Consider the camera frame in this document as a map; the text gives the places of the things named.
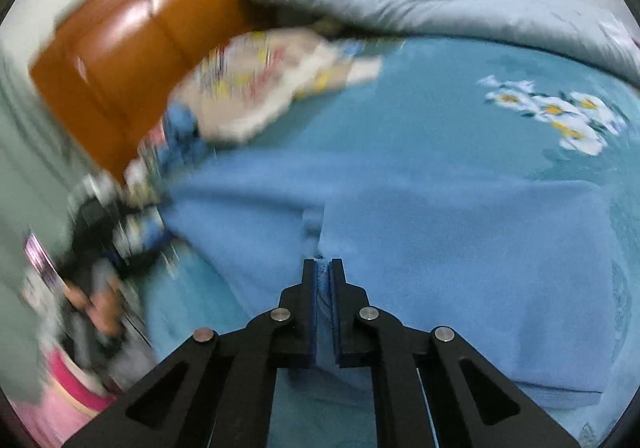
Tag teal floral bed blanket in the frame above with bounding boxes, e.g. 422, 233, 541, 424
134, 34, 640, 448

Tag light blue floral quilt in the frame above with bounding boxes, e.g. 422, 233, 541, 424
252, 0, 639, 86

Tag beige cartoon knit sweater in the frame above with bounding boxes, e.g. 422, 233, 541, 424
169, 28, 382, 144

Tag light blue sweatpants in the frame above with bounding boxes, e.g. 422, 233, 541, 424
160, 149, 615, 409

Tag blue crumpled cloth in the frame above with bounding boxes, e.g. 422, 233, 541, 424
157, 104, 212, 172

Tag person's left hand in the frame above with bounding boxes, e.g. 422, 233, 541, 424
64, 277, 124, 338

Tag pink checked cloth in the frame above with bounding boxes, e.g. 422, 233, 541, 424
124, 121, 167, 187

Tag orange wooden headboard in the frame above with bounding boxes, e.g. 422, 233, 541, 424
29, 0, 273, 179

